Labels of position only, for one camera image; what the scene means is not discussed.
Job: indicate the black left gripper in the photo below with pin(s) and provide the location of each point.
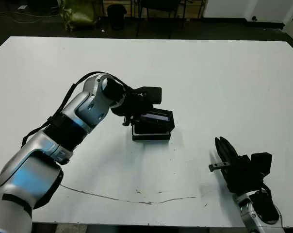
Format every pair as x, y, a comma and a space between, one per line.
129, 106

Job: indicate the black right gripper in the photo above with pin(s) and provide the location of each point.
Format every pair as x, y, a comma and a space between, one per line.
241, 174

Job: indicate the black box lid with print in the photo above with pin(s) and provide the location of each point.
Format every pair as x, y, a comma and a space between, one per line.
161, 123

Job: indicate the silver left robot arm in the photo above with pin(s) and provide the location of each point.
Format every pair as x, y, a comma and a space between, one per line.
39, 165

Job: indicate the black box base white insert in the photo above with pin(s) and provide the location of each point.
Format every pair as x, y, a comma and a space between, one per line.
150, 138

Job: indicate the black floor bin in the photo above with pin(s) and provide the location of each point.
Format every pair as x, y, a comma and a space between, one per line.
117, 17

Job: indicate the yellow-green plastic bag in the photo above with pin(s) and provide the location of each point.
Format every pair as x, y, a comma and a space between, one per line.
78, 14

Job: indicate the black mesh office chair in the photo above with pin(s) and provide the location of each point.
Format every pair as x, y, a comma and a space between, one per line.
161, 4

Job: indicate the white paper sheet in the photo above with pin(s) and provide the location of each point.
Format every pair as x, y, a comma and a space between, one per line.
22, 7

